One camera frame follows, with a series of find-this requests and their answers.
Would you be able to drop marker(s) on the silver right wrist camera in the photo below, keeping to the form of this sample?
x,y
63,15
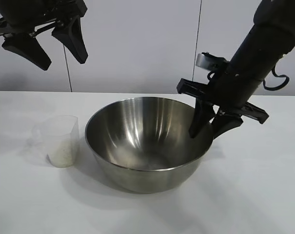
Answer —
x,y
204,61

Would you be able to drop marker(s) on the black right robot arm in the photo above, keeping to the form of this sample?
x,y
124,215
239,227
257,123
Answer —
x,y
271,29

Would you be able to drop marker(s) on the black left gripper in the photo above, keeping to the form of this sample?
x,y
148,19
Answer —
x,y
40,12

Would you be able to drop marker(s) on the clear plastic measuring cup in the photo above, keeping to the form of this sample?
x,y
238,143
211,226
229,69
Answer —
x,y
64,131

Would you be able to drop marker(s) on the white uncooked rice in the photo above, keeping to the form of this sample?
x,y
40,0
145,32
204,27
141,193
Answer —
x,y
63,156

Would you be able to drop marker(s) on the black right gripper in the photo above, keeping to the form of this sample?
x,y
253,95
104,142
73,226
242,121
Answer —
x,y
235,90

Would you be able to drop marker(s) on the stainless steel mixing bowl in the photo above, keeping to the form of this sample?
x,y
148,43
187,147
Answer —
x,y
142,146

